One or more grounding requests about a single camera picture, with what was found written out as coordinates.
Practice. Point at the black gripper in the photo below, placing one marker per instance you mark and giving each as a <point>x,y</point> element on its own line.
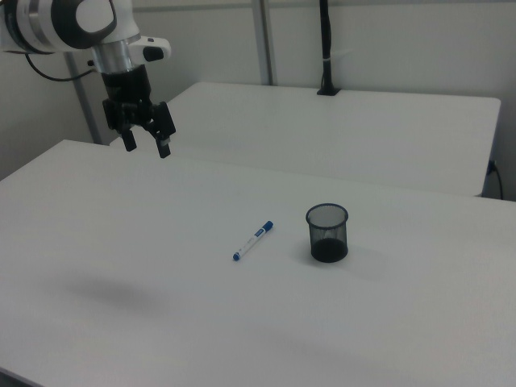
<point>127,84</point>

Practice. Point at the white marker with blue cap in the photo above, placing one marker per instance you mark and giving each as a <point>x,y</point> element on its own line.
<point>253,241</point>

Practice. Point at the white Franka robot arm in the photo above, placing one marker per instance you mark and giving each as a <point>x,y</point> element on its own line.
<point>48,24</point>

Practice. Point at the black mesh pen cup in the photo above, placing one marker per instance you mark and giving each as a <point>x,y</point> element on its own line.
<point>328,242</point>

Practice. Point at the aluminium partition post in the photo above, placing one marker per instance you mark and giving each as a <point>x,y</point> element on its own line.
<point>84,105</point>
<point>264,40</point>

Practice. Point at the black camera pole with base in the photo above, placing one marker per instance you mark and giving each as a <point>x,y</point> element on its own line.
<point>327,48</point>

